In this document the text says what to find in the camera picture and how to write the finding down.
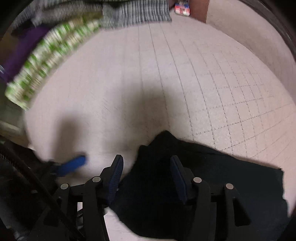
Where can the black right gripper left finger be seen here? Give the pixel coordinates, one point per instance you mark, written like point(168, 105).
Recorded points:
point(82, 206)

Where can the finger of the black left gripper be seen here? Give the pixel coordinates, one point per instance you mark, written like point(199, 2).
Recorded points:
point(68, 167)

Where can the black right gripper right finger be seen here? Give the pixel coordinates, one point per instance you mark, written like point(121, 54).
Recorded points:
point(215, 212)

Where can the black pants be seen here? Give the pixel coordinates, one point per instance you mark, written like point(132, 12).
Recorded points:
point(147, 200)

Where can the green white patterned blanket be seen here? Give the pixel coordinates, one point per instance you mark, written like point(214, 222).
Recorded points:
point(49, 53)

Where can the purple cloth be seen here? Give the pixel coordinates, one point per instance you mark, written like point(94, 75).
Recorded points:
point(27, 43)

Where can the houndstooth checked garment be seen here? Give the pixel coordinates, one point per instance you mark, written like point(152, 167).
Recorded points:
point(115, 14)

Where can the red white blue packet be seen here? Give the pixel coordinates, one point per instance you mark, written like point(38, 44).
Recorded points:
point(182, 8)

